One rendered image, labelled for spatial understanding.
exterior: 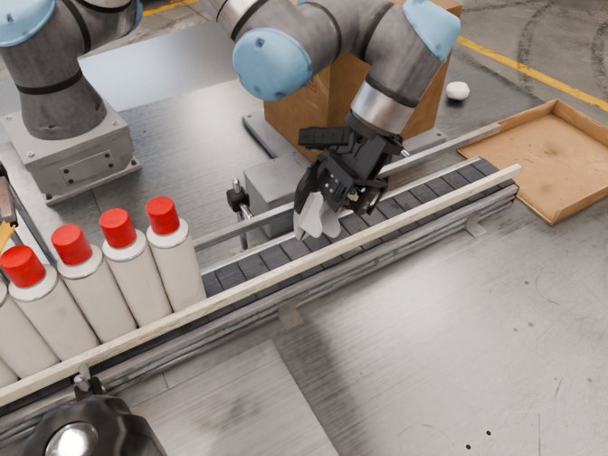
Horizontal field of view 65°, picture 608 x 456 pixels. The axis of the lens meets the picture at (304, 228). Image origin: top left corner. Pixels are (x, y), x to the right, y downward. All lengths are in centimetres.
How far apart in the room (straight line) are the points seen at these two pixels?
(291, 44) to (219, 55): 93
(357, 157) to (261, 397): 33
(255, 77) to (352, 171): 19
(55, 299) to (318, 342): 36
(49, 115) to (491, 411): 88
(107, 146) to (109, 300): 44
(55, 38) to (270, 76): 53
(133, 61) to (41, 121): 52
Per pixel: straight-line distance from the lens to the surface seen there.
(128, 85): 136
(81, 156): 100
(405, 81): 60
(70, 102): 99
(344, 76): 85
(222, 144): 108
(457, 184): 93
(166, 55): 147
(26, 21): 94
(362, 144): 63
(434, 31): 59
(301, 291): 74
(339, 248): 74
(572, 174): 113
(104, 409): 34
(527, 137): 119
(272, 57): 50
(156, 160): 107
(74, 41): 98
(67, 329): 65
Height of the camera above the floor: 147
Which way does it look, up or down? 47 degrees down
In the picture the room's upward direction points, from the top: straight up
